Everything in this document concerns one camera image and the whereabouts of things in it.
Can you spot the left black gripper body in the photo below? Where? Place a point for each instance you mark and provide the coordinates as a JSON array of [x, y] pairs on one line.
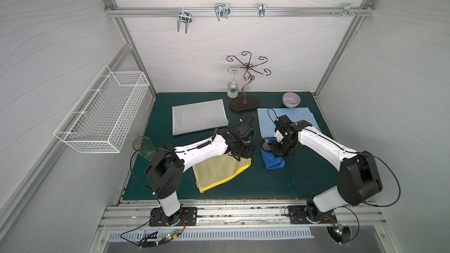
[[244, 149]]

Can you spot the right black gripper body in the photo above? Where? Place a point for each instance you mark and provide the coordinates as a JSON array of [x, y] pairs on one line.
[[278, 148]]

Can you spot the blue microfibre cloth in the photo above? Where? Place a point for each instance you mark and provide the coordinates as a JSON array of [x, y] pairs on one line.
[[270, 160]]

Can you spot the light blue document bag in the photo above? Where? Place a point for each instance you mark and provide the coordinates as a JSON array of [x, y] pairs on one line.
[[267, 117]]

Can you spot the yellow mesh document bag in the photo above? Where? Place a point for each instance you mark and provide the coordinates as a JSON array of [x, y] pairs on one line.
[[218, 170]]

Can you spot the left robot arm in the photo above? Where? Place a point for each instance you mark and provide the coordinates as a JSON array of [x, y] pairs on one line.
[[165, 172]]

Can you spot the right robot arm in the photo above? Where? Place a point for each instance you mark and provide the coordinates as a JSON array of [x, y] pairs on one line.
[[359, 178]]

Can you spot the metal scroll glass rack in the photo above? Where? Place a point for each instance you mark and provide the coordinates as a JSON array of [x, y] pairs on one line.
[[247, 102]]

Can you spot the pink ceramic bowl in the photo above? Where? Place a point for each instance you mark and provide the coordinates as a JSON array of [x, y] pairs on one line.
[[291, 100]]

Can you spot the wine glass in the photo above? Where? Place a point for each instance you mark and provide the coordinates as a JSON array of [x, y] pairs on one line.
[[232, 87]]

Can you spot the white vent strip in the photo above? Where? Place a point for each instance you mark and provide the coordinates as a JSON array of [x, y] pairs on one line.
[[218, 234]]

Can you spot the green plastic cup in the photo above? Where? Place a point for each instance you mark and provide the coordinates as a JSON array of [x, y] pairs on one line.
[[145, 147]]

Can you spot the metal hook clip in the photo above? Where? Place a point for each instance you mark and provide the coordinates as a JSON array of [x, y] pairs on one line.
[[185, 18], [262, 10], [222, 10], [347, 11]]

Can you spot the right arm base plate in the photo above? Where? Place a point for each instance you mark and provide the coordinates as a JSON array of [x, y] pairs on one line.
[[309, 214]]

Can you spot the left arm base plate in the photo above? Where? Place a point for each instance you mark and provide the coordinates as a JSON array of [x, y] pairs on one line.
[[184, 216]]

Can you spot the white wire basket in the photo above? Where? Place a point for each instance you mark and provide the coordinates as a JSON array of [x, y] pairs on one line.
[[101, 119]]

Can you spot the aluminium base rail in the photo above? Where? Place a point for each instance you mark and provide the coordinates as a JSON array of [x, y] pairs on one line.
[[233, 213]]

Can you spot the aluminium cross rail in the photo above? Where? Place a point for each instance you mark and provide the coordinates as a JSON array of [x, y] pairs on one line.
[[235, 12]]

